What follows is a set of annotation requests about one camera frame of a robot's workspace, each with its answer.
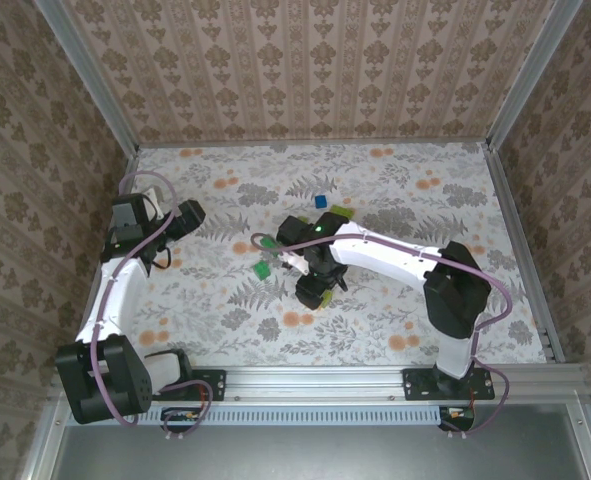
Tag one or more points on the long lime green lego brick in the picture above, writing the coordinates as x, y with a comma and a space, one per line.
327, 298
345, 211

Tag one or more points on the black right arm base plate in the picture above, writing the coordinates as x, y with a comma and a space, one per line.
417, 385

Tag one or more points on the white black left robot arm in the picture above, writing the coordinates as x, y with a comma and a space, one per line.
120, 305

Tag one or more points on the floral patterned table cover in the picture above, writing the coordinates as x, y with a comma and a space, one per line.
355, 340

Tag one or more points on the aluminium frame post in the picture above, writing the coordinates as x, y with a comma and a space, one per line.
531, 75
91, 75

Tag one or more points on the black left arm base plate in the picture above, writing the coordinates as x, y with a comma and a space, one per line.
215, 385

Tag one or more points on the small dark green lego brick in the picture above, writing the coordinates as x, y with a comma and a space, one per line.
262, 270

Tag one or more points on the long aluminium mounting rail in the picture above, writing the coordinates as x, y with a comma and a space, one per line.
315, 382

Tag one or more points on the aluminium back rail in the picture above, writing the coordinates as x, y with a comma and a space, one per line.
315, 143

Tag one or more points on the aluminium side rail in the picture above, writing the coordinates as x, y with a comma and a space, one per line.
131, 165
512, 215

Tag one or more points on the small blue lego brick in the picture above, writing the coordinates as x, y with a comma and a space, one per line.
320, 201

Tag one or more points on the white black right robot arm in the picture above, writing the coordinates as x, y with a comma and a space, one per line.
390, 260

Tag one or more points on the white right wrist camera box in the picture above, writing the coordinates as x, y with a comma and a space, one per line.
295, 262

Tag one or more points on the grey metal panel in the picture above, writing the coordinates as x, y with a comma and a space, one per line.
315, 455

